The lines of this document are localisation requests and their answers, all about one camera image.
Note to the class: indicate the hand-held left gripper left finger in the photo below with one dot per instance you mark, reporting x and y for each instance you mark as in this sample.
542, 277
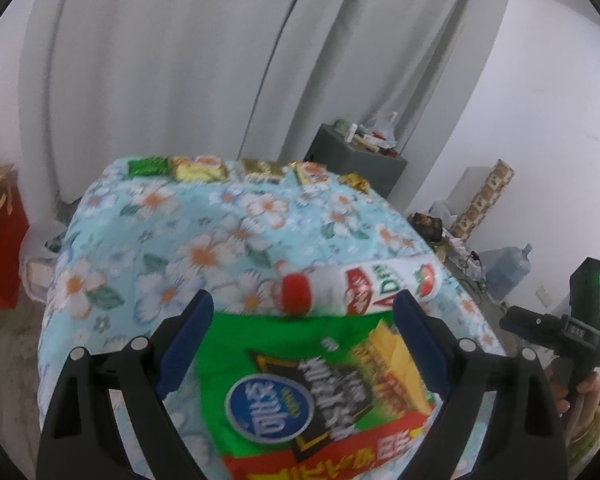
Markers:
185, 345

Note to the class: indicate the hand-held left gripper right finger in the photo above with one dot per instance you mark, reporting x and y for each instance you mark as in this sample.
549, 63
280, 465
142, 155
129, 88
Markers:
420, 342

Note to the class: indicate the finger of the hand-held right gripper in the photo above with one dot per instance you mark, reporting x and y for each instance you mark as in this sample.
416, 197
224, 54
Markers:
530, 322

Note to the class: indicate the green chips packet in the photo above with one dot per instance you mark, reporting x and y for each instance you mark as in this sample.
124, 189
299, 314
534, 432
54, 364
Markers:
280, 360

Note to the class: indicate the white strawberry drink bottle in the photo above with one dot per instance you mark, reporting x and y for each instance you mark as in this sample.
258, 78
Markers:
340, 287

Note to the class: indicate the person's right forearm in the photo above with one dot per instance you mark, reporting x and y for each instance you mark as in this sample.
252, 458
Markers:
587, 442

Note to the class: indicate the person's right hand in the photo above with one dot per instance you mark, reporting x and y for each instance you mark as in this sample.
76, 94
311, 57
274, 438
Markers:
587, 395

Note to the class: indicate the blue water jug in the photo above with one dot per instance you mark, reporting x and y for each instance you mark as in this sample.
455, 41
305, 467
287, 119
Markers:
505, 275

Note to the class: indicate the tall patterned box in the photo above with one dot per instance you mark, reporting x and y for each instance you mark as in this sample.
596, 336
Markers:
485, 200

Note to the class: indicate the white plastic bag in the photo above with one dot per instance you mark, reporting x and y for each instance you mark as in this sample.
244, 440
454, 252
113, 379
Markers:
37, 265

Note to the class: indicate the small gold snack packet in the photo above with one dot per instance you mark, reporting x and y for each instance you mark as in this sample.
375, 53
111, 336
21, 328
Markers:
356, 182

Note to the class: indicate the yellow snack packet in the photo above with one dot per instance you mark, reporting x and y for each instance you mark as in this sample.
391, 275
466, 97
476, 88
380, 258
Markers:
200, 169

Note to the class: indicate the small green snack packet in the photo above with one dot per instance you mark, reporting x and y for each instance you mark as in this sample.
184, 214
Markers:
149, 167

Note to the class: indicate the grey cabinet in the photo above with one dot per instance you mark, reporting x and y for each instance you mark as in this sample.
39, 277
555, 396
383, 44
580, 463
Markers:
350, 165

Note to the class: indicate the orange and gold snack packet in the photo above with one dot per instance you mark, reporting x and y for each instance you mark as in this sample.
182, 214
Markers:
310, 174

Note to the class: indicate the red gift bag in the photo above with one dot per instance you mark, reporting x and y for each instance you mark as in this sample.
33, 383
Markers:
2, 250

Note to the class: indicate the clutter on grey cabinet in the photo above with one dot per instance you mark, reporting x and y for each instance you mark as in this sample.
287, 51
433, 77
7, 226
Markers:
367, 135

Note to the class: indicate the grey curtain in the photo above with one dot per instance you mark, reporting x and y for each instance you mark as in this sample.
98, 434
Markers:
205, 60

